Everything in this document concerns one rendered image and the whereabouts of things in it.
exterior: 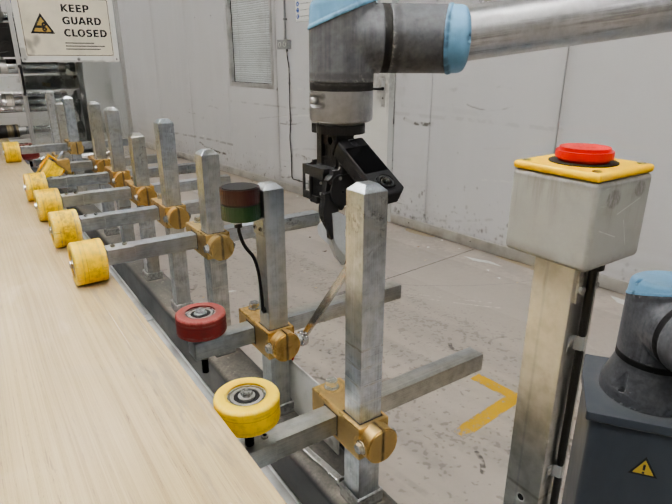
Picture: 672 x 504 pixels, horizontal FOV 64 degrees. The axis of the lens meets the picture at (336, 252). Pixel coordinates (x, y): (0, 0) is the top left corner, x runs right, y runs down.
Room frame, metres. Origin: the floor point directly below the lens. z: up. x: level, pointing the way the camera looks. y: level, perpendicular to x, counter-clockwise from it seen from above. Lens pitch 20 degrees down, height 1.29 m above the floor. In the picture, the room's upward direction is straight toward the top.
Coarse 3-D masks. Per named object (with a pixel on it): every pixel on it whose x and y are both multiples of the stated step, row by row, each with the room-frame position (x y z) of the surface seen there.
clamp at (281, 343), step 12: (240, 312) 0.87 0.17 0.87; (252, 312) 0.86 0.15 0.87; (252, 324) 0.83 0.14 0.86; (288, 324) 0.82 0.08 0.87; (264, 336) 0.79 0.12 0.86; (276, 336) 0.78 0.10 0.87; (288, 336) 0.78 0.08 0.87; (264, 348) 0.80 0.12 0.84; (276, 348) 0.77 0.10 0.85; (288, 348) 0.78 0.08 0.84; (288, 360) 0.78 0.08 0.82
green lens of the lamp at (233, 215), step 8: (224, 208) 0.77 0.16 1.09; (232, 208) 0.76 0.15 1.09; (240, 208) 0.76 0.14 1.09; (248, 208) 0.77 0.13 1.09; (256, 208) 0.78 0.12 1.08; (224, 216) 0.77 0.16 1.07; (232, 216) 0.76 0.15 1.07; (240, 216) 0.76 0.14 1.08; (248, 216) 0.77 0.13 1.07; (256, 216) 0.78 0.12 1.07
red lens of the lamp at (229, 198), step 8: (224, 192) 0.77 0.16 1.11; (232, 192) 0.76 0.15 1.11; (240, 192) 0.76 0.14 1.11; (248, 192) 0.77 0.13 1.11; (256, 192) 0.78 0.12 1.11; (224, 200) 0.77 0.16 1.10; (232, 200) 0.76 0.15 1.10; (240, 200) 0.76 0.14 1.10; (248, 200) 0.77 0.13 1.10; (256, 200) 0.78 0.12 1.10
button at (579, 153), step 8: (560, 144) 0.41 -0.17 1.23; (568, 144) 0.41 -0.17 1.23; (576, 144) 0.41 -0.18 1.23; (584, 144) 0.41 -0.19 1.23; (592, 144) 0.41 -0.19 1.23; (560, 152) 0.39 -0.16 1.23; (568, 152) 0.39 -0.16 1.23; (576, 152) 0.38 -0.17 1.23; (584, 152) 0.38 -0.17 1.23; (592, 152) 0.38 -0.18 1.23; (600, 152) 0.38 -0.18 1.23; (608, 152) 0.38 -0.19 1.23; (560, 160) 0.39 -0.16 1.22; (568, 160) 0.39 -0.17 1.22; (576, 160) 0.38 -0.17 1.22; (584, 160) 0.38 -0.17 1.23; (592, 160) 0.38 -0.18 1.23; (600, 160) 0.38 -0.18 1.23; (608, 160) 0.38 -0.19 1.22
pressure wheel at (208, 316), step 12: (180, 312) 0.79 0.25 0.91; (192, 312) 0.80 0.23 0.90; (204, 312) 0.79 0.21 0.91; (216, 312) 0.79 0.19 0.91; (180, 324) 0.76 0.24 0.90; (192, 324) 0.75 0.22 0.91; (204, 324) 0.75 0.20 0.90; (216, 324) 0.76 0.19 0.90; (180, 336) 0.76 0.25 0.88; (192, 336) 0.75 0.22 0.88; (204, 336) 0.75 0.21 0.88; (216, 336) 0.76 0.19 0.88; (204, 360) 0.78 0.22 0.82; (204, 372) 0.78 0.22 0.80
